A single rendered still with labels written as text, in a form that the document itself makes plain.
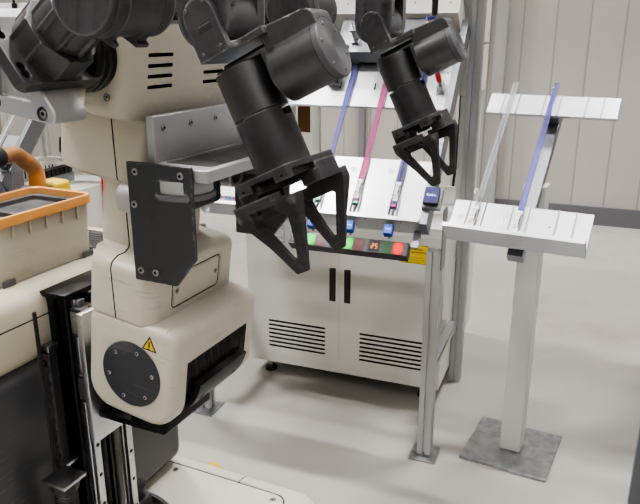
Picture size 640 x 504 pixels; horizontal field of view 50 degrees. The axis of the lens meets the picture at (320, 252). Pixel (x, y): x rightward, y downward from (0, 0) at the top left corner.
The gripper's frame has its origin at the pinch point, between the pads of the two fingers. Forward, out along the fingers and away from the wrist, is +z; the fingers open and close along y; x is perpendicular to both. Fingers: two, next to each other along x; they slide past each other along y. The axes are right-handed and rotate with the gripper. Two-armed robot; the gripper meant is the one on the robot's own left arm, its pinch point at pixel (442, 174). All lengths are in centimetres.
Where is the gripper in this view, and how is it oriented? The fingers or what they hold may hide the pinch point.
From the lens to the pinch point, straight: 108.6
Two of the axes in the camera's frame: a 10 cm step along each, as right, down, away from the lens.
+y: 4.3, -2.8, 8.6
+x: -8.1, 3.0, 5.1
